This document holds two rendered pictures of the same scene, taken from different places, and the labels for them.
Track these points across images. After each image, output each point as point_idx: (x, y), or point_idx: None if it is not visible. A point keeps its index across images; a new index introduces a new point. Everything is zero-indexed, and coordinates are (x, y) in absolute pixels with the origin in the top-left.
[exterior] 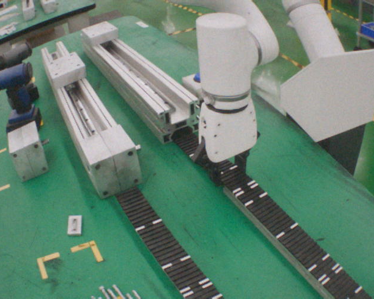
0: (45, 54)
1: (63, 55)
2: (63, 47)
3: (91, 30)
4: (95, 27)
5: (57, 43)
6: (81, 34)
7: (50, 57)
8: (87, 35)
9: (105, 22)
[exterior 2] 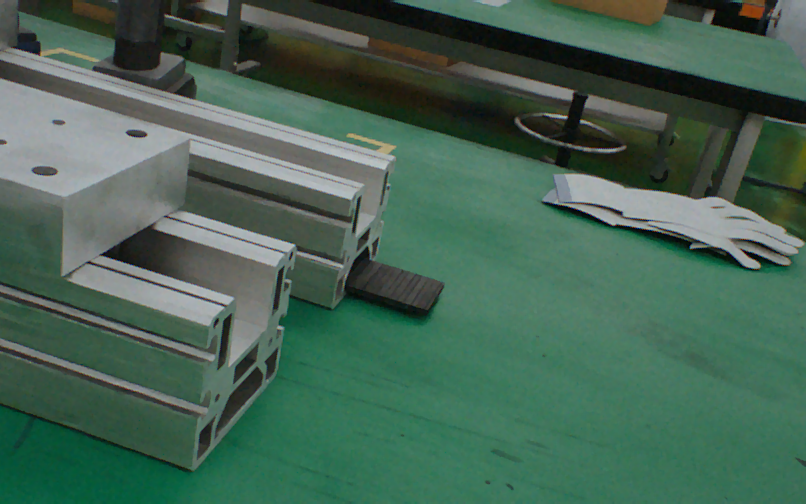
0: (263, 123)
1: (96, 107)
2: (202, 147)
3: (45, 115)
4: (55, 136)
5: (338, 179)
6: (277, 240)
7: (188, 109)
8: (9, 85)
9: (27, 175)
